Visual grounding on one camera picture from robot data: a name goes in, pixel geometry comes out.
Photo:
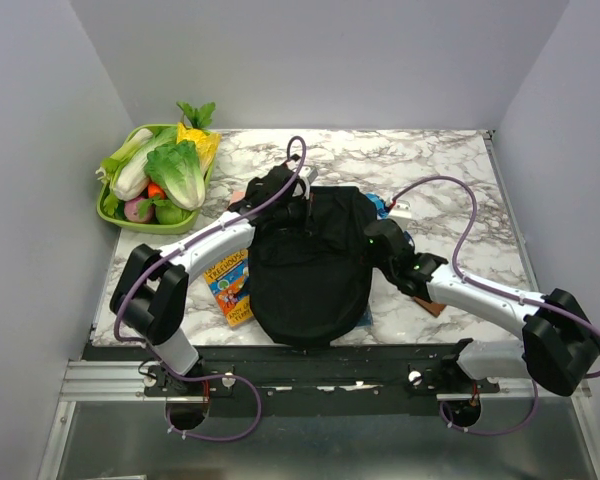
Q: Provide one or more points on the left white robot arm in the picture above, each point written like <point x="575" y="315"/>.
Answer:
<point x="151" y="293"/>

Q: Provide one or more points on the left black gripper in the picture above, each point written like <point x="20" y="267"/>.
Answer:
<point x="306" y="208"/>

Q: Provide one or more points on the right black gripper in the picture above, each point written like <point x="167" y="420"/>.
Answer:
<point x="368" y="255"/>

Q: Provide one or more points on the blue patterned pencil case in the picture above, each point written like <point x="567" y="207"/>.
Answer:
<point x="380" y="205"/>

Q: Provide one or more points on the green round vegetable toy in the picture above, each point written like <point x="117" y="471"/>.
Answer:
<point x="168" y="213"/>

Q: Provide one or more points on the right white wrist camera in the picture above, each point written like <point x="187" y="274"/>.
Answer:
<point x="401" y="210"/>

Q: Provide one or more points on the aluminium rail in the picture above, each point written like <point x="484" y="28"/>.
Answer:
<point x="90" y="381"/>

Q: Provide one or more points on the yellow leafy vegetable toy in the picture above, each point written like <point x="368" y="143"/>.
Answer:
<point x="206" y="143"/>

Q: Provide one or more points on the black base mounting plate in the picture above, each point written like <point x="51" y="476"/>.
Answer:
<point x="241" y="382"/>

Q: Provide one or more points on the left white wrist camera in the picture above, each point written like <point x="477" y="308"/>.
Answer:
<point x="306" y="175"/>

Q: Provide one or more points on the black student backpack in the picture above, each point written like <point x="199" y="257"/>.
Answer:
<point x="310" y="277"/>

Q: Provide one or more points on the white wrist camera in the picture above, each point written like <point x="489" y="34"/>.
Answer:
<point x="401" y="210"/>
<point x="306" y="175"/>

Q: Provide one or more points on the pink radish toy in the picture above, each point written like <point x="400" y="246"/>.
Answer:
<point x="139" y="210"/>

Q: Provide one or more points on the orange carrot toy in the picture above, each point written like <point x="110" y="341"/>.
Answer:
<point x="155" y="192"/>

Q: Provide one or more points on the brown leather wallet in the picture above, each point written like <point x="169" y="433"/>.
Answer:
<point x="434" y="309"/>

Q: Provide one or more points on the green lettuce toy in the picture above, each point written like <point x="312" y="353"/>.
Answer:
<point x="176" y="169"/>

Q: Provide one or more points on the orange treehouse book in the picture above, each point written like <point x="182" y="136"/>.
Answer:
<point x="228" y="283"/>

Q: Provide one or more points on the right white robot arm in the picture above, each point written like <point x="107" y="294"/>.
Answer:
<point x="551" y="341"/>

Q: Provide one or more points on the pink notebook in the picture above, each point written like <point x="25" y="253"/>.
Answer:
<point x="236" y="197"/>

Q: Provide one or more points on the white bok choy toy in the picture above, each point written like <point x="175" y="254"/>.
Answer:
<point x="123" y="171"/>

